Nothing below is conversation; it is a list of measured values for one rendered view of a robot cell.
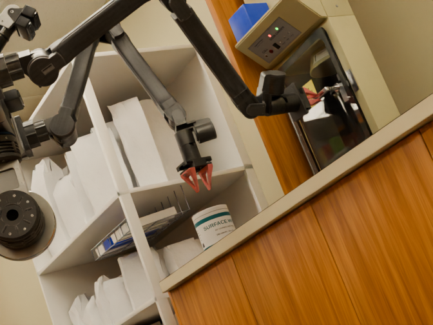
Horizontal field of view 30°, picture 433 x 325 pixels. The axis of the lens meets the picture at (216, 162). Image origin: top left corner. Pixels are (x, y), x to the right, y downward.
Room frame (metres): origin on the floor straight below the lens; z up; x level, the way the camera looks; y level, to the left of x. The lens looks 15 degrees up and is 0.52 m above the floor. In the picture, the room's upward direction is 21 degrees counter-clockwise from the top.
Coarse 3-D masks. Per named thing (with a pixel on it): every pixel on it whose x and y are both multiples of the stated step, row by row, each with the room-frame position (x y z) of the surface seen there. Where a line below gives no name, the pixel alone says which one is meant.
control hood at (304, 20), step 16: (288, 0) 2.24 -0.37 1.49; (304, 0) 2.24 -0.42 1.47; (272, 16) 2.31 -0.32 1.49; (288, 16) 2.29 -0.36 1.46; (304, 16) 2.28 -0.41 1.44; (320, 16) 2.27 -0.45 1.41; (256, 32) 2.39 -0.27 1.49; (304, 32) 2.34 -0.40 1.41; (240, 48) 2.47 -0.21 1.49; (288, 48) 2.42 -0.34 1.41; (272, 64) 2.50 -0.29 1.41
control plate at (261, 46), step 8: (272, 24) 2.34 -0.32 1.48; (280, 24) 2.33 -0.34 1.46; (288, 24) 2.32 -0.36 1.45; (264, 32) 2.38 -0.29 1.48; (272, 32) 2.37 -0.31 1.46; (280, 32) 2.36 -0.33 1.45; (296, 32) 2.34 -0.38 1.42; (256, 40) 2.41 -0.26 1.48; (264, 40) 2.41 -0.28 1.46; (272, 40) 2.40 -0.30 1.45; (288, 40) 2.38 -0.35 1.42; (248, 48) 2.46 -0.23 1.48; (256, 48) 2.45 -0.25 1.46; (264, 48) 2.44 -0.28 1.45; (272, 48) 2.43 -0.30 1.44; (280, 48) 2.42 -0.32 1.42; (264, 56) 2.47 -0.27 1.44; (272, 56) 2.46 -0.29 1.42
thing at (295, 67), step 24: (312, 48) 2.33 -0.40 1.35; (288, 72) 2.46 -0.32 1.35; (312, 72) 2.37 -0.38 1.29; (336, 72) 2.28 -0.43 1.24; (336, 96) 2.32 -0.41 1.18; (312, 120) 2.45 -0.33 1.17; (336, 120) 2.36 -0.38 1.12; (360, 120) 2.28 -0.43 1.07; (312, 144) 2.49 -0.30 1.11; (336, 144) 2.40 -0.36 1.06
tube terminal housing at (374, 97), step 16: (256, 0) 2.49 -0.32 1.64; (272, 0) 2.43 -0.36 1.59; (320, 0) 2.28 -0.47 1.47; (336, 0) 2.32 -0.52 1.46; (336, 16) 2.30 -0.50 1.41; (352, 16) 2.34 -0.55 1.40; (336, 32) 2.28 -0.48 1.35; (352, 32) 2.32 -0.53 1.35; (336, 48) 2.30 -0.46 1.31; (352, 48) 2.30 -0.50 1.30; (368, 48) 2.34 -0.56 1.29; (352, 64) 2.29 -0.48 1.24; (368, 64) 2.32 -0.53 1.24; (368, 80) 2.31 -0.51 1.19; (368, 96) 2.29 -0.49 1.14; (384, 96) 2.33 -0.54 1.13; (368, 112) 2.29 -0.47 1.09; (384, 112) 2.31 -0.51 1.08
